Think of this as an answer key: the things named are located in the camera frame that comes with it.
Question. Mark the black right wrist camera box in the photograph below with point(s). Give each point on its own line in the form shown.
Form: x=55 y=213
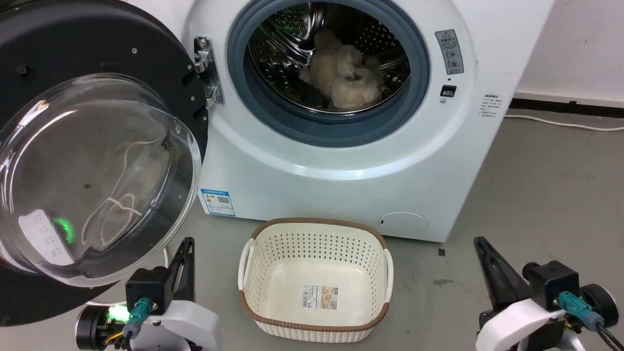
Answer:
x=553 y=282

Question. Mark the round drain filter cover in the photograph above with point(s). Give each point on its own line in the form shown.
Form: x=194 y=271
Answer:
x=403 y=223

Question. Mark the cream perforated laundry basket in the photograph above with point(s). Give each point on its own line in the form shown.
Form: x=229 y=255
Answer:
x=317 y=278

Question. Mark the perforated steel drum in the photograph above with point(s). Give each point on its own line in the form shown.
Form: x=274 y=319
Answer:
x=282 y=53

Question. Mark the paper label in basket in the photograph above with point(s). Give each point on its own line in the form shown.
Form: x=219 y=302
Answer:
x=320 y=297

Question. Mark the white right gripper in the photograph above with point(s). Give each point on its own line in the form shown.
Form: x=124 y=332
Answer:
x=516 y=326

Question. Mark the black baseboard strip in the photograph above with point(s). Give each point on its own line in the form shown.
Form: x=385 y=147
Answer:
x=565 y=107

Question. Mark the blue energy label sticker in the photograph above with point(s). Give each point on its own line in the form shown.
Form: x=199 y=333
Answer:
x=217 y=202

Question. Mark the silver door hinge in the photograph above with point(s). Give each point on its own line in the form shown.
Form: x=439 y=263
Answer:
x=208 y=68

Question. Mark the beige plush doll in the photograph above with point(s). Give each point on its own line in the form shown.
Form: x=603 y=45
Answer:
x=343 y=73

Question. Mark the small text sticker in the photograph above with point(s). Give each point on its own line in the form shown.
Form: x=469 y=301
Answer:
x=490 y=106

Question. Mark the grey warning sticker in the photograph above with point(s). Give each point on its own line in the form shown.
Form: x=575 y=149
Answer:
x=449 y=51

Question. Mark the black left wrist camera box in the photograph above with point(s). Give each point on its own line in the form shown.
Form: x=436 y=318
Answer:
x=148 y=288

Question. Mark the black washer door with glass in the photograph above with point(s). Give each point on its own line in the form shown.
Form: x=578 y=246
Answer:
x=97 y=161

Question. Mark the white front-load washing machine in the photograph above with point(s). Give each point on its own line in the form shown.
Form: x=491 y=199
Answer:
x=341 y=190

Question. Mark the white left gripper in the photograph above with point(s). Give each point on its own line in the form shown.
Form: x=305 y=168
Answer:
x=190 y=326

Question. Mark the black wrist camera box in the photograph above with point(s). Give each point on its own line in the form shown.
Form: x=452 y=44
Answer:
x=148 y=288
x=553 y=282

